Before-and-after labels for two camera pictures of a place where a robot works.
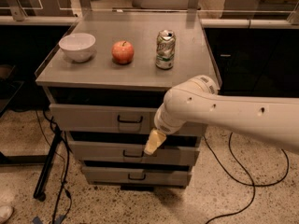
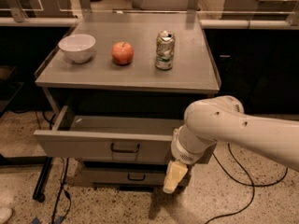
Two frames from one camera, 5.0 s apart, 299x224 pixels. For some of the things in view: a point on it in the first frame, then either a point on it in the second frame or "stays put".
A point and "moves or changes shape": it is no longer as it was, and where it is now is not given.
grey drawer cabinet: (106, 79) stays put
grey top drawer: (86, 119) moves or changes shape
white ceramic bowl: (78, 46) stays put
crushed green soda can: (165, 43) stays put
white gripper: (165, 125) to (186, 154)
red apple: (122, 52) stays put
